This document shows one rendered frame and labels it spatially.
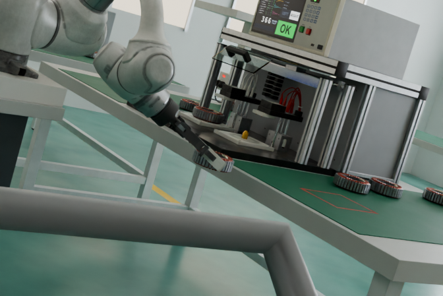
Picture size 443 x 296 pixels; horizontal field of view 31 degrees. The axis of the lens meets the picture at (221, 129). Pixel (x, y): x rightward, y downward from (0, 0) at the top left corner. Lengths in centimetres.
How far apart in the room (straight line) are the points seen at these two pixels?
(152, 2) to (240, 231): 149
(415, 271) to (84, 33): 122
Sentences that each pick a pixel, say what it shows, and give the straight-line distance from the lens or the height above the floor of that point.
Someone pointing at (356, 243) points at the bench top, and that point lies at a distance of 182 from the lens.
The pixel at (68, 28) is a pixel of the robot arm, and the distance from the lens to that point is 241.
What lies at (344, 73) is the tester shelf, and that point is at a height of 108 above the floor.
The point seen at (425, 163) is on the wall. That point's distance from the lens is 1038.
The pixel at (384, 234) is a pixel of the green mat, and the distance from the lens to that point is 194.
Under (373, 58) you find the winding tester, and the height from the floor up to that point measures 116.
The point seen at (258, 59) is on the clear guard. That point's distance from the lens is 243.
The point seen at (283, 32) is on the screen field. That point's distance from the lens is 276.
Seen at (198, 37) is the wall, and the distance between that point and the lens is 801.
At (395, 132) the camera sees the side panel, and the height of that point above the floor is 94.
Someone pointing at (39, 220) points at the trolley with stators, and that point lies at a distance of 38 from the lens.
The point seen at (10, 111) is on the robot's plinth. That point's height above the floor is 72.
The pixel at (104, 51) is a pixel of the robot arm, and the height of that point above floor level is 97.
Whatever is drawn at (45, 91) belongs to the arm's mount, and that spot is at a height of 79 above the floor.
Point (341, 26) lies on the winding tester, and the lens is 261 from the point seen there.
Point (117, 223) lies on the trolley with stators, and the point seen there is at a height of 100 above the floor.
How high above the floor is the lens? 111
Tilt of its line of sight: 7 degrees down
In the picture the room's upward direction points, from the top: 17 degrees clockwise
